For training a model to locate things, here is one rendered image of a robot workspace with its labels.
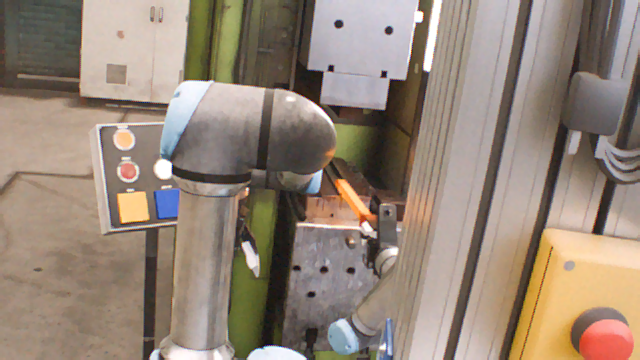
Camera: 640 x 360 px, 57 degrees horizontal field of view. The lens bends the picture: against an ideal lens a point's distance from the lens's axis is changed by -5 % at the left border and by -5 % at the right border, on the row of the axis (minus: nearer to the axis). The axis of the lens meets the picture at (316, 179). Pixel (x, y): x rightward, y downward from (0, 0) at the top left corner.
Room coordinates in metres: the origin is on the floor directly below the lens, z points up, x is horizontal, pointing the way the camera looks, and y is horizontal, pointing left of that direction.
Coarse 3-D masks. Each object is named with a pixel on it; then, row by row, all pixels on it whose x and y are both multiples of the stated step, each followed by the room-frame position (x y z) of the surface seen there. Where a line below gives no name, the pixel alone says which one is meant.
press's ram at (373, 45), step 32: (320, 0) 1.80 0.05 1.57; (352, 0) 1.81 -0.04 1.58; (384, 0) 1.83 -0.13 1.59; (416, 0) 1.85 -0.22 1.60; (320, 32) 1.80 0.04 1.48; (352, 32) 1.82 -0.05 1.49; (384, 32) 1.84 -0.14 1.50; (320, 64) 1.80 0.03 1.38; (352, 64) 1.82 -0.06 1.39; (384, 64) 1.84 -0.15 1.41
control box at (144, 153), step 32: (96, 128) 1.51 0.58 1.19; (128, 128) 1.56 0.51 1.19; (160, 128) 1.61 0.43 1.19; (96, 160) 1.50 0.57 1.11; (128, 160) 1.52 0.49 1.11; (160, 160) 1.56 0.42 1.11; (96, 192) 1.49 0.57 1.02; (128, 192) 1.48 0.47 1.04; (128, 224) 1.44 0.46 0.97; (160, 224) 1.49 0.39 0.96
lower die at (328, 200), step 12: (324, 168) 2.07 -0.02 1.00; (324, 180) 1.96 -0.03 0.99; (348, 180) 1.99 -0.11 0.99; (324, 192) 1.84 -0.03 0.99; (336, 192) 1.85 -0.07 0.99; (360, 192) 1.88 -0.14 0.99; (312, 204) 1.81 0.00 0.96; (324, 204) 1.81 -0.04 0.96; (336, 204) 1.82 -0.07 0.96; (312, 216) 1.81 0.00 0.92; (324, 216) 1.82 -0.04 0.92; (336, 216) 1.82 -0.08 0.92; (348, 216) 1.83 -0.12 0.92
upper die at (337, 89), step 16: (304, 80) 2.10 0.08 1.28; (320, 80) 1.83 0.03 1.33; (336, 80) 1.81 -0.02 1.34; (352, 80) 1.82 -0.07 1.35; (368, 80) 1.83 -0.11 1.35; (384, 80) 1.84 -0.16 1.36; (320, 96) 1.81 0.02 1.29; (336, 96) 1.81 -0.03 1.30; (352, 96) 1.82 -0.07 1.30; (368, 96) 1.83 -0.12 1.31; (384, 96) 1.84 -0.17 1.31
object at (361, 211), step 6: (342, 180) 1.93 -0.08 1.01; (342, 186) 1.85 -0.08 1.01; (348, 186) 1.86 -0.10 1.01; (342, 192) 1.83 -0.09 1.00; (348, 192) 1.80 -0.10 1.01; (354, 192) 1.80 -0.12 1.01; (348, 198) 1.76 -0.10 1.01; (354, 198) 1.74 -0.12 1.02; (348, 204) 1.74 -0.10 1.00; (354, 204) 1.69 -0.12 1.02; (360, 204) 1.69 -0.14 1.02; (354, 210) 1.68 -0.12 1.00; (360, 210) 1.63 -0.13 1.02; (366, 210) 1.64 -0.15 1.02; (360, 216) 1.58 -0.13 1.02; (366, 216) 1.57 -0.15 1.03; (372, 216) 1.58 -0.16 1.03; (360, 222) 1.57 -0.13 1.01; (372, 222) 1.53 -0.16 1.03; (372, 228) 1.49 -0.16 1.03
